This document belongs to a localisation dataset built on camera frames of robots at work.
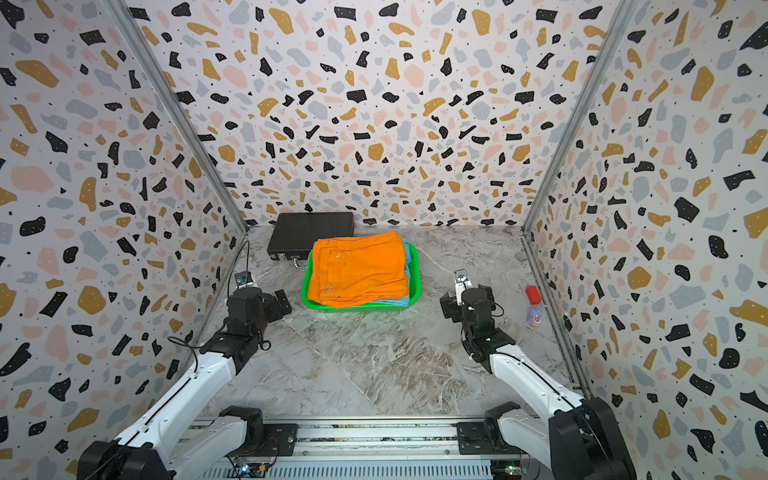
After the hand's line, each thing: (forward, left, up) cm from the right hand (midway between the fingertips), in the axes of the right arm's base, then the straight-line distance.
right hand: (465, 289), depth 86 cm
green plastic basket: (+4, +14, -5) cm, 16 cm away
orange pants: (+10, +33, -5) cm, 35 cm away
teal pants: (-2, +18, -4) cm, 19 cm away
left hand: (-4, +55, +2) cm, 55 cm away
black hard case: (+31, +61, -10) cm, 70 cm away
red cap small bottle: (+5, -26, -16) cm, 31 cm away
